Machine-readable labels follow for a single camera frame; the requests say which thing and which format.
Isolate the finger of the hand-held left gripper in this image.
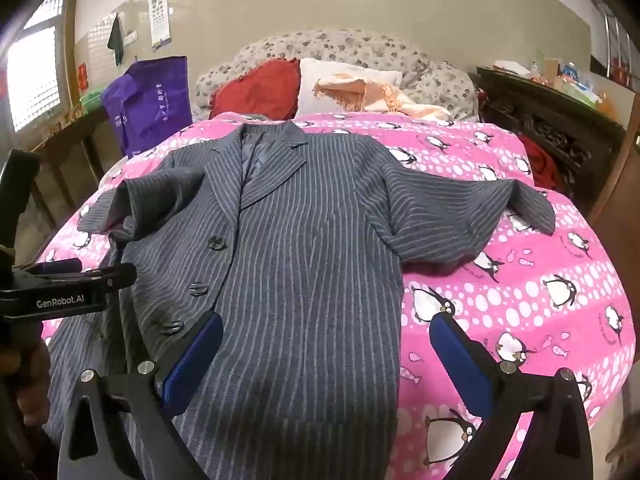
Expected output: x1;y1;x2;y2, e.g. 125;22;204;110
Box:
20;258;137;293

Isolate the wooden side bench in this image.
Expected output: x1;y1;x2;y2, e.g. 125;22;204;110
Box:
27;107;126;241

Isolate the white pillow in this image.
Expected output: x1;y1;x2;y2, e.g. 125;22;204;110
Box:
295;57;403;116

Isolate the eye chart poster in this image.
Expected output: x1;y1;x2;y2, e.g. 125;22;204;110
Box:
149;0;174;51

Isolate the person's left hand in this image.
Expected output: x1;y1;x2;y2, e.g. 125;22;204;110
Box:
14;332;52;428

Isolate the pink penguin print blanket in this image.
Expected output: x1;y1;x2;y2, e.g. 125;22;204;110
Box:
40;112;632;480

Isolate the orange fringed scarf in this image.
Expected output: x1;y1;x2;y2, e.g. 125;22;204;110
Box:
312;72;453;123

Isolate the window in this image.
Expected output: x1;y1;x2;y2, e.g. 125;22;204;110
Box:
5;0;68;133

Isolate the grey striped suit jacket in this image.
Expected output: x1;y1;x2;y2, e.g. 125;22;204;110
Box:
47;121;557;480

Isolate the metal rack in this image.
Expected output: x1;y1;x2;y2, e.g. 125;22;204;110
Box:
599;10;637;92

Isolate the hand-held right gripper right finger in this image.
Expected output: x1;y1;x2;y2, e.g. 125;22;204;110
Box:
429;310;594;480

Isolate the dark wooden cabinet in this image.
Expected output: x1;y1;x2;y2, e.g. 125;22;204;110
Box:
475;66;629;211

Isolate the red cloth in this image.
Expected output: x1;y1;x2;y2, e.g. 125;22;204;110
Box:
517;134;566;191

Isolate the purple tote bag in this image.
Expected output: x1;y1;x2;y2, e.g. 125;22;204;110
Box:
101;55;193;159

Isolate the pile of small packets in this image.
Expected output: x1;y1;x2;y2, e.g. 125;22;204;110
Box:
492;50;613;111

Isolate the green hanging cloth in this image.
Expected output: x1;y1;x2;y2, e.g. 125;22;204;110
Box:
107;14;125;67

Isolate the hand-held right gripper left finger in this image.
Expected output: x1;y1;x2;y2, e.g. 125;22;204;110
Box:
57;311;225;480

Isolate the red towel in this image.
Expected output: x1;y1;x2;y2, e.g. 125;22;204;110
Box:
210;59;301;121

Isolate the green plastic basket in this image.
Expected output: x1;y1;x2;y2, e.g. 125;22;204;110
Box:
80;91;109;114

